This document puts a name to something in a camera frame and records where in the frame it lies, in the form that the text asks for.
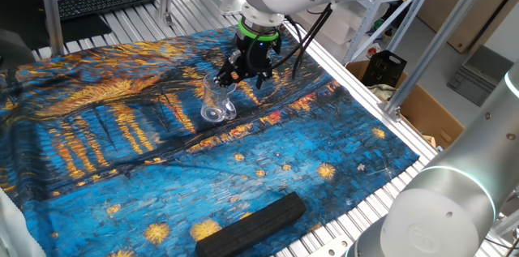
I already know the slanted aluminium frame post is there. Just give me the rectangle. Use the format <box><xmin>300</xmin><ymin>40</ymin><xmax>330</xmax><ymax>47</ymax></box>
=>
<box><xmin>382</xmin><ymin>0</ymin><xmax>484</xmax><ymax>122</ymax></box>

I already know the black desk mat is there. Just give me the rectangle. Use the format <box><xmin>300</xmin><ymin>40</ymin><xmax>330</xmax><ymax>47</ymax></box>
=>
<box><xmin>38</xmin><ymin>13</ymin><xmax>114</xmax><ymax>49</ymax></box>

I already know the black computer keyboard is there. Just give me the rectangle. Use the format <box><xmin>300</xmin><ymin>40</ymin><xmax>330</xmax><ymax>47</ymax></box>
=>
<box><xmin>56</xmin><ymin>0</ymin><xmax>157</xmax><ymax>22</ymax></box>

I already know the black gripper cable bundle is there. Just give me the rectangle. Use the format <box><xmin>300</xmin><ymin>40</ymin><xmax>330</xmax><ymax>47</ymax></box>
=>
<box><xmin>246</xmin><ymin>3</ymin><xmax>333</xmax><ymax>79</ymax></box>

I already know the black plastic crate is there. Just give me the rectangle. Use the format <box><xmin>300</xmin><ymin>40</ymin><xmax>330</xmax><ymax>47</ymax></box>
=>
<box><xmin>361</xmin><ymin>49</ymin><xmax>408</xmax><ymax>88</ymax></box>

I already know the clear plastic cup with handle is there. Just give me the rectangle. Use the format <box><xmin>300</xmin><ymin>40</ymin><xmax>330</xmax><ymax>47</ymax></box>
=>
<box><xmin>200</xmin><ymin>71</ymin><xmax>238</xmax><ymax>123</ymax></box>

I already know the open cardboard box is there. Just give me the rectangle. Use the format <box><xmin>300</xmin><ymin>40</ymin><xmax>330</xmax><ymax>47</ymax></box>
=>
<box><xmin>346</xmin><ymin>60</ymin><xmax>466</xmax><ymax>149</ymax></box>

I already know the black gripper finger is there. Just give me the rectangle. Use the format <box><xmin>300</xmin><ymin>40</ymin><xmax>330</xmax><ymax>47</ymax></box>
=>
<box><xmin>255</xmin><ymin>70</ymin><xmax>273</xmax><ymax>90</ymax></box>
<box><xmin>213</xmin><ymin>50</ymin><xmax>242</xmax><ymax>89</ymax></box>

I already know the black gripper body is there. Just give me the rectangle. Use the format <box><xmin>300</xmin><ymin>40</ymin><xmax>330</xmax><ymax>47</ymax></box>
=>
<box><xmin>235</xmin><ymin>32</ymin><xmax>283</xmax><ymax>80</ymax></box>

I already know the green ringed wrist flange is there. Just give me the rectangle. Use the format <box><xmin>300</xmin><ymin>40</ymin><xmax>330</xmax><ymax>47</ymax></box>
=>
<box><xmin>237</xmin><ymin>18</ymin><xmax>283</xmax><ymax>43</ymax></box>

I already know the black rectangular block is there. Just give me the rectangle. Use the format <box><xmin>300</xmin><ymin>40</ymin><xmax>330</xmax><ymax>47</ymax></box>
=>
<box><xmin>195</xmin><ymin>191</ymin><xmax>307</xmax><ymax>257</ymax></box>

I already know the white foam block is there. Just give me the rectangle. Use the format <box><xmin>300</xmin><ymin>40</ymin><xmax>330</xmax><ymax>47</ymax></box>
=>
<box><xmin>324</xmin><ymin>0</ymin><xmax>384</xmax><ymax>27</ymax></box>
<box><xmin>290</xmin><ymin>5</ymin><xmax>358</xmax><ymax>45</ymax></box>

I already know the large cardboard sheet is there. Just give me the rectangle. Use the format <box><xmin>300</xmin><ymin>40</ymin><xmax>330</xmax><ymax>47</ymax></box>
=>
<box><xmin>416</xmin><ymin>0</ymin><xmax>519</xmax><ymax>54</ymax></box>

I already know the blue starry painting cloth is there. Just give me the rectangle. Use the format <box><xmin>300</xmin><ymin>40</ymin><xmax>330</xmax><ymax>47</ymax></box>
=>
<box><xmin>0</xmin><ymin>25</ymin><xmax>421</xmax><ymax>257</ymax></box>

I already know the white metal shelf rack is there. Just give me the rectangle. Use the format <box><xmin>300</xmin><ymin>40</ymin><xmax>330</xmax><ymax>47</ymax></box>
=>
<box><xmin>342</xmin><ymin>0</ymin><xmax>431</xmax><ymax>66</ymax></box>

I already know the white ridged panel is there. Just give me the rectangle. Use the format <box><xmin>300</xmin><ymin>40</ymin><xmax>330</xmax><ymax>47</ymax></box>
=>
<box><xmin>0</xmin><ymin>186</ymin><xmax>46</xmax><ymax>257</ymax></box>

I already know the grey plastic crate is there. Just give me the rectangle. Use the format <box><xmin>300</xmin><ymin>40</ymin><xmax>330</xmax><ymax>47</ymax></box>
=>
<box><xmin>446</xmin><ymin>45</ymin><xmax>514</xmax><ymax>107</ymax></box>

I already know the olive cloth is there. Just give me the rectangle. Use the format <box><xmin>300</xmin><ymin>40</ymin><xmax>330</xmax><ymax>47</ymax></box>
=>
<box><xmin>367</xmin><ymin>83</ymin><xmax>399</xmax><ymax>102</ymax></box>

